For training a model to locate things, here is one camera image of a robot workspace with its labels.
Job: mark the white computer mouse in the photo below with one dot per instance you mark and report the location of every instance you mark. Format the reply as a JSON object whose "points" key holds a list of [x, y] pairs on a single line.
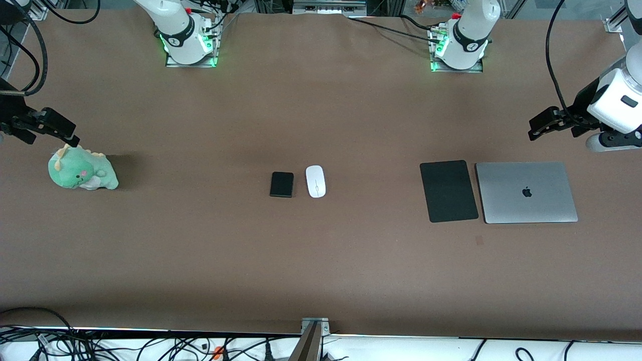
{"points": [[316, 181]]}

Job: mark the aluminium mount post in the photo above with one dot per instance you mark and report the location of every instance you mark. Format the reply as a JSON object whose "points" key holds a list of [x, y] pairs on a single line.
{"points": [[308, 346]]}

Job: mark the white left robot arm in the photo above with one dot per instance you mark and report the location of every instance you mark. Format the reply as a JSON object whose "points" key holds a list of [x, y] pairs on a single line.
{"points": [[469, 35]]}

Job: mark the silver device with ports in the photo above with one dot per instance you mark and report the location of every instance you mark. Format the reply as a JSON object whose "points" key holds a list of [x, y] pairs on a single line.
{"points": [[328, 6]]}

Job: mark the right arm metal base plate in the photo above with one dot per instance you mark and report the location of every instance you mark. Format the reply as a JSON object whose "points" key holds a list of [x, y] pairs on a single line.
{"points": [[190, 65]]}

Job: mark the silver closed laptop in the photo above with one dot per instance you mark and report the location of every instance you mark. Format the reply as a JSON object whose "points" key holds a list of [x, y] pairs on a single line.
{"points": [[526, 200]]}

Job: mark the green dinosaur plush toy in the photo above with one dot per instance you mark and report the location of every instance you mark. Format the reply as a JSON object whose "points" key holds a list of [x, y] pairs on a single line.
{"points": [[75, 170]]}

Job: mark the black mouse pad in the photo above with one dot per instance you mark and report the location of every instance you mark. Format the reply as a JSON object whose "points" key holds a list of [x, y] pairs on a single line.
{"points": [[449, 191]]}

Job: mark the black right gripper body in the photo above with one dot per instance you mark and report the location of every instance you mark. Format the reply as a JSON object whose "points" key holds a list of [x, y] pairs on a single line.
{"points": [[11, 113]]}

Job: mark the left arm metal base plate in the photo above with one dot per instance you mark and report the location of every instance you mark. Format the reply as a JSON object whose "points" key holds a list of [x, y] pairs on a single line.
{"points": [[454, 70]]}

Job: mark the aluminium frame extrusion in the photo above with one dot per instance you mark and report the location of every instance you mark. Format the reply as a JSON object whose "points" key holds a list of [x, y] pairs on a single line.
{"points": [[36, 13], [614, 22]]}

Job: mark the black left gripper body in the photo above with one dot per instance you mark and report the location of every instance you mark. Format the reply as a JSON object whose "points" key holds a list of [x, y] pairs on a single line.
{"points": [[583, 104]]}

